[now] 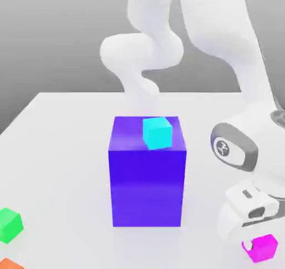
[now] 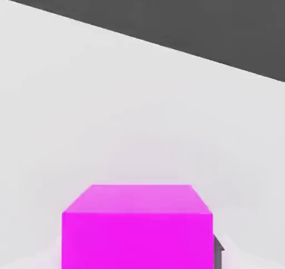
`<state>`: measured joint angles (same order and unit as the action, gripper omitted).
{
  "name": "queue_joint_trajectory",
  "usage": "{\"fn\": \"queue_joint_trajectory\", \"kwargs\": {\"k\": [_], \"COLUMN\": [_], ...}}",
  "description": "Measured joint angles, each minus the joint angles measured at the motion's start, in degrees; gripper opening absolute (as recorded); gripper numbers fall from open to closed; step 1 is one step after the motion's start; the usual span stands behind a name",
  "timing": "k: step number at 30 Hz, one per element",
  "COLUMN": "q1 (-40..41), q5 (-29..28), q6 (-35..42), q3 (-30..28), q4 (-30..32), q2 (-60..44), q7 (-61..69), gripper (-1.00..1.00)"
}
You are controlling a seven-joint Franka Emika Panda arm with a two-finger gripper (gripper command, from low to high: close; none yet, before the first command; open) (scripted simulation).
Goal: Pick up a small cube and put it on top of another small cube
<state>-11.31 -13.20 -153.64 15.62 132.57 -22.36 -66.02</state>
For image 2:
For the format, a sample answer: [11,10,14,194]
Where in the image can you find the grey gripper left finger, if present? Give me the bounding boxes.
[24,235,63,269]

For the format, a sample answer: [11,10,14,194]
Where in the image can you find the small magenta cube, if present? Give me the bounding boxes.
[61,184,214,269]

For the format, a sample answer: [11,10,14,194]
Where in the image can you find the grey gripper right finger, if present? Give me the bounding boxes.
[213,232,257,269]

